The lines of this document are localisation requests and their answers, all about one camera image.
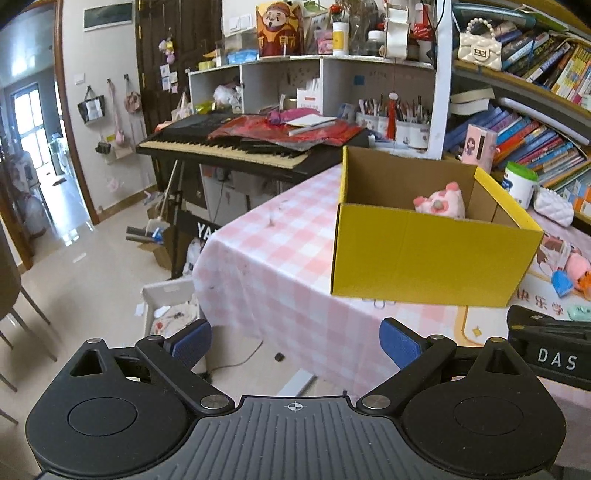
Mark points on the blue small toy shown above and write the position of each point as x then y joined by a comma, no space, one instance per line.
561,283

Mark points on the red papers pile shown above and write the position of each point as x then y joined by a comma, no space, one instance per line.
307,131

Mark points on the pink cylindrical humidifier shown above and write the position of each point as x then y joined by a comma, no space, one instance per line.
480,147

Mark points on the black electronic keyboard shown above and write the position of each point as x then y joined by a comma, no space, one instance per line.
186,141

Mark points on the white cubby shelf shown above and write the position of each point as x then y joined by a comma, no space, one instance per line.
329,81

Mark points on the white quilted purse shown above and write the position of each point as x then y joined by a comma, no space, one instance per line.
553,206

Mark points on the pink plush pig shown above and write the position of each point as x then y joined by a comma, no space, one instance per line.
448,202

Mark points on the yellow cardboard box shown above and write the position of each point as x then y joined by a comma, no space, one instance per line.
384,249

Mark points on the fortune god paper bag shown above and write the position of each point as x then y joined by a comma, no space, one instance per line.
279,28

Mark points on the white pen holder cups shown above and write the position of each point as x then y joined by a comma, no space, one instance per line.
407,135

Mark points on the white yellow bottle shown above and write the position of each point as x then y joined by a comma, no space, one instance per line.
340,38

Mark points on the white bookshelf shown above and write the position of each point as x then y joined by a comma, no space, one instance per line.
539,103

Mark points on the small pink plush toy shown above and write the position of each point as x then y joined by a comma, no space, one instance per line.
578,271

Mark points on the cream quilted handbag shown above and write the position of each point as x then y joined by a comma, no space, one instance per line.
483,51

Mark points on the white storage bin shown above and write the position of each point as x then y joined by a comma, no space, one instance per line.
172,311

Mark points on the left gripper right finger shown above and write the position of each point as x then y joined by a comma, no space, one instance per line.
420,361

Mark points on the pink checkered tablecloth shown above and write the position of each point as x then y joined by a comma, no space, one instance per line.
268,274

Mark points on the dark wooden door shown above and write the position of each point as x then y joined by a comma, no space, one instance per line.
172,36

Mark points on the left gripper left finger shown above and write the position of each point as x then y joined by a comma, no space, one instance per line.
172,359

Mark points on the green toy camera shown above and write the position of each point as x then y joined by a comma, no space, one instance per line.
579,313

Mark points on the white jar green lid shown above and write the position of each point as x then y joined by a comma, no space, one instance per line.
520,182

